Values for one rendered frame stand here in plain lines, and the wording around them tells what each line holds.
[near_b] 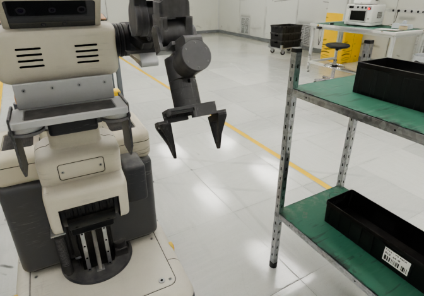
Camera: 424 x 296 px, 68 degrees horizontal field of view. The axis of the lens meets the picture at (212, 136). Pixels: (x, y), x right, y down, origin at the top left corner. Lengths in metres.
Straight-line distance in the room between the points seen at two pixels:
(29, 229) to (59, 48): 0.74
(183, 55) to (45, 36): 0.37
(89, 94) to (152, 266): 0.80
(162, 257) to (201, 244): 0.48
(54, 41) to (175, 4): 0.32
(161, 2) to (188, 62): 0.14
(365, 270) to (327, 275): 0.45
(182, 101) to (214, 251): 1.30
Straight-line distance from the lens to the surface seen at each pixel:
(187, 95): 0.64
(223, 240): 1.90
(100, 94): 0.86
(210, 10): 11.00
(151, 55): 0.91
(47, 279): 1.48
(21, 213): 1.33
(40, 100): 0.86
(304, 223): 1.52
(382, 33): 4.98
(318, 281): 1.78
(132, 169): 1.11
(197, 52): 0.59
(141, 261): 1.43
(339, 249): 1.44
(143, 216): 1.43
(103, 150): 0.94
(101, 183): 0.96
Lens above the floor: 1.29
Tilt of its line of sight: 25 degrees down
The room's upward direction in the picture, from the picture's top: straight up
